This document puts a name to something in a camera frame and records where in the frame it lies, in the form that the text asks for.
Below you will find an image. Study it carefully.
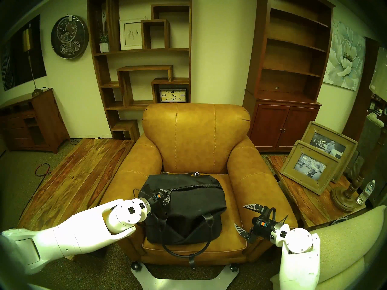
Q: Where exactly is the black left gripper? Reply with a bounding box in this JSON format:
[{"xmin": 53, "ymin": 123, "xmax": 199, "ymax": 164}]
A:
[{"xmin": 148, "ymin": 189, "xmax": 172, "ymax": 213}]

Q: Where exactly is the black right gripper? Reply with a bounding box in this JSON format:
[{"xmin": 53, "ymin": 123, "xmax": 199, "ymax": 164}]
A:
[{"xmin": 234, "ymin": 204, "xmax": 275, "ymax": 243}]

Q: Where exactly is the black zipper fabric bag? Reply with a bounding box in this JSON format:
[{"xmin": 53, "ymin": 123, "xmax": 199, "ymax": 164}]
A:
[{"xmin": 140, "ymin": 172, "xmax": 227, "ymax": 267}]

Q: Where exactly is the open wooden shelf unit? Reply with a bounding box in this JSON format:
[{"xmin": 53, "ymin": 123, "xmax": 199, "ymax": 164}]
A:
[{"xmin": 87, "ymin": 0, "xmax": 192, "ymax": 141}]

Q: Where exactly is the wooden side table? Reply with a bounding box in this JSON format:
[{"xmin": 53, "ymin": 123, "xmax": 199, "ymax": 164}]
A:
[{"xmin": 267, "ymin": 154, "xmax": 368, "ymax": 229}]

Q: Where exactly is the tan leather armchair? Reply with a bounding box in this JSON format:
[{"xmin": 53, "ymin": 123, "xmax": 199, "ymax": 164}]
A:
[{"xmin": 100, "ymin": 103, "xmax": 299, "ymax": 266}]

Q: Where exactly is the striped wood coffee table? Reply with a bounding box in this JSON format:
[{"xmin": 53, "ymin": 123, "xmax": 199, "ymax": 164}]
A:
[{"xmin": 18, "ymin": 138, "xmax": 135, "ymax": 229}]

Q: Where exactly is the wooden lamp base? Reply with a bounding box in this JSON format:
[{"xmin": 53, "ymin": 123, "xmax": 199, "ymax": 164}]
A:
[{"xmin": 331, "ymin": 46, "xmax": 387, "ymax": 213}]

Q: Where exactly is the cherry wood bookcase cabinet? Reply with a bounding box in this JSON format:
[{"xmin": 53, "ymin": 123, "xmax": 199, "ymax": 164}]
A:
[{"xmin": 242, "ymin": 0, "xmax": 336, "ymax": 152}]

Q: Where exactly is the rectangular mantel clock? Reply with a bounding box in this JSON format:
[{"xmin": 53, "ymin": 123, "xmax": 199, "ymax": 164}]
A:
[{"xmin": 159, "ymin": 89, "xmax": 188, "ymax": 103}]

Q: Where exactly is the clear plastic water bottle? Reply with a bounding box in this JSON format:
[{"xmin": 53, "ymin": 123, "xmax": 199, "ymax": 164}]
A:
[{"xmin": 357, "ymin": 180, "xmax": 376, "ymax": 205}]

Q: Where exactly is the dark wooden sideboard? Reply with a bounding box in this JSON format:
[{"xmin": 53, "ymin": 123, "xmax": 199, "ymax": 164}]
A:
[{"xmin": 0, "ymin": 88, "xmax": 70, "ymax": 154}]

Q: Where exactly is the grey upholstered chair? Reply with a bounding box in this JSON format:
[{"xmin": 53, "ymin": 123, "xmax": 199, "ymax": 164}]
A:
[{"xmin": 352, "ymin": 113, "xmax": 387, "ymax": 184}]

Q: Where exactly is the small potted plant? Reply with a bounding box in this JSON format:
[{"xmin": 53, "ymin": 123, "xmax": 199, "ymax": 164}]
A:
[{"xmin": 97, "ymin": 11, "xmax": 110, "ymax": 53}]

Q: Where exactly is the white framed certificate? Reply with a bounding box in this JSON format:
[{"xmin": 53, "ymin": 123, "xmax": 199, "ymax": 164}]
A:
[{"xmin": 119, "ymin": 18, "xmax": 145, "ymax": 50}]

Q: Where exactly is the white flower painting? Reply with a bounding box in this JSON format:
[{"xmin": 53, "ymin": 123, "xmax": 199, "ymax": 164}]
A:
[{"xmin": 323, "ymin": 20, "xmax": 366, "ymax": 91}]

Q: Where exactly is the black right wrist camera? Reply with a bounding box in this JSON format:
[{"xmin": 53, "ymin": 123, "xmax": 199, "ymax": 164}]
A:
[{"xmin": 254, "ymin": 217, "xmax": 271, "ymax": 232}]

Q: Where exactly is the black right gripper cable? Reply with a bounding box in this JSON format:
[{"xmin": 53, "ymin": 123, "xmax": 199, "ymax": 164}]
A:
[{"xmin": 268, "ymin": 207, "xmax": 289, "ymax": 229}]

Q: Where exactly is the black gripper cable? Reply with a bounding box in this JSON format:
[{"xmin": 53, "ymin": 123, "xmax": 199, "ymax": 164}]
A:
[
  {"xmin": 133, "ymin": 188, "xmax": 168, "ymax": 220},
  {"xmin": 268, "ymin": 207, "xmax": 289, "ymax": 229}
]

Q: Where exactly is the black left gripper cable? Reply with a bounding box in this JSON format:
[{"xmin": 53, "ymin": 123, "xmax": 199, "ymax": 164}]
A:
[{"xmin": 133, "ymin": 188, "xmax": 168, "ymax": 220}]

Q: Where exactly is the small rustic wooden picture frame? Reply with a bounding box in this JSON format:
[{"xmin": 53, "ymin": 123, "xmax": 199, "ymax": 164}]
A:
[{"xmin": 280, "ymin": 140, "xmax": 341, "ymax": 195}]

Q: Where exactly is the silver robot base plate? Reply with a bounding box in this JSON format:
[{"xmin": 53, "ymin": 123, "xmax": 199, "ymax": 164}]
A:
[{"xmin": 131, "ymin": 264, "xmax": 239, "ymax": 290}]

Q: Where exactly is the large rustic wooden picture frame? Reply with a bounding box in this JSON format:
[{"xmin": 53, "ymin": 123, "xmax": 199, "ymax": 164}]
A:
[{"xmin": 301, "ymin": 121, "xmax": 359, "ymax": 183}]

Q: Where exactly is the red floor cable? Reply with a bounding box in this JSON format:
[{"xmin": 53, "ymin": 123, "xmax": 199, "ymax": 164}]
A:
[{"xmin": 35, "ymin": 163, "xmax": 53, "ymax": 177}]

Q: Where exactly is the round black wall clock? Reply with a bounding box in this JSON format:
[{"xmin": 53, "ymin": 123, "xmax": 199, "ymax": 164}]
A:
[{"xmin": 50, "ymin": 15, "xmax": 89, "ymax": 60}]

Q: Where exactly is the dark zebra wall art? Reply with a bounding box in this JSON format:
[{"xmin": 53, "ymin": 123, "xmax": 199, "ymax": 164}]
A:
[{"xmin": 0, "ymin": 14, "xmax": 47, "ymax": 92}]

